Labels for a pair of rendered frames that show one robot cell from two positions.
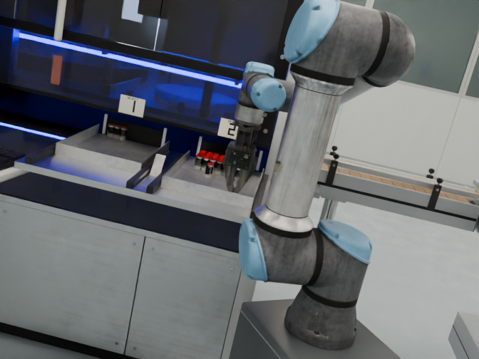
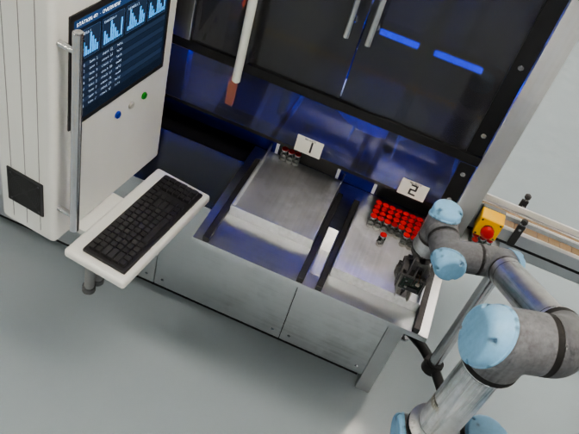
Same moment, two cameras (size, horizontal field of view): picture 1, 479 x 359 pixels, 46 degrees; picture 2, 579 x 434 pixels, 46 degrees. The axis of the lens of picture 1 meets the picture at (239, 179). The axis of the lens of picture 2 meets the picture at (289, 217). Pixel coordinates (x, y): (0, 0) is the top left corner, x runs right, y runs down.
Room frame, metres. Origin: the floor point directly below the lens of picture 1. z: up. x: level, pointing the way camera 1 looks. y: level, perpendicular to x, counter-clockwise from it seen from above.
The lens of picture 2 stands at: (0.14, 0.29, 2.28)
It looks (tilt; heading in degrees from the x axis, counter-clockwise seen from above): 43 degrees down; 3
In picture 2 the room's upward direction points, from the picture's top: 18 degrees clockwise
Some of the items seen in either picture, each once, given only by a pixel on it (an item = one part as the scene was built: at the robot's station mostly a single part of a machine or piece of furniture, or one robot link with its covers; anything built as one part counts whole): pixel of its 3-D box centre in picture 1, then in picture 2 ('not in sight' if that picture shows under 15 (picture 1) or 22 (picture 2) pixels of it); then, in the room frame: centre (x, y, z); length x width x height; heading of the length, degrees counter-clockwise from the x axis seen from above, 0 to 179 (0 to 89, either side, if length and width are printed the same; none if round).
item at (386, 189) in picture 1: (379, 182); (569, 246); (1.93, -0.49, 0.92); 0.69 x 0.15 x 0.16; 86
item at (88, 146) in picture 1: (117, 147); (289, 192); (1.72, 0.40, 0.90); 0.34 x 0.26 x 0.04; 176
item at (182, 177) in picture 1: (217, 177); (388, 251); (1.63, 0.07, 0.90); 0.34 x 0.26 x 0.04; 176
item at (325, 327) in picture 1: (325, 308); not in sight; (1.06, -0.23, 0.84); 0.15 x 0.15 x 0.10
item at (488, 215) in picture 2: not in sight; (488, 222); (1.80, -0.19, 1.00); 0.08 x 0.07 x 0.07; 176
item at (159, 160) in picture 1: (153, 169); (324, 251); (1.53, 0.25, 0.91); 0.14 x 0.03 x 0.06; 177
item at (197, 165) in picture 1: (222, 167); (395, 231); (1.72, 0.06, 0.90); 0.18 x 0.02 x 0.05; 86
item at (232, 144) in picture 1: (242, 144); (417, 266); (1.44, 0.01, 1.06); 0.09 x 0.08 x 0.12; 176
